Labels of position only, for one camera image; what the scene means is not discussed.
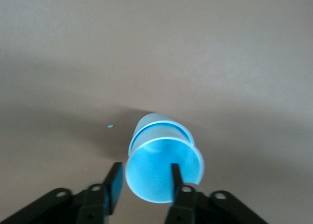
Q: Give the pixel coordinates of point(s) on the blue plastic cup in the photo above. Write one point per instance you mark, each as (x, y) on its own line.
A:
(151, 175)
(159, 117)

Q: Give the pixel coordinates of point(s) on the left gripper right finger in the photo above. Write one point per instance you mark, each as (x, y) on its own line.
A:
(185, 204)

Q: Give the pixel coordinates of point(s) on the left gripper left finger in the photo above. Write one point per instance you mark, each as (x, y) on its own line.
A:
(95, 202)

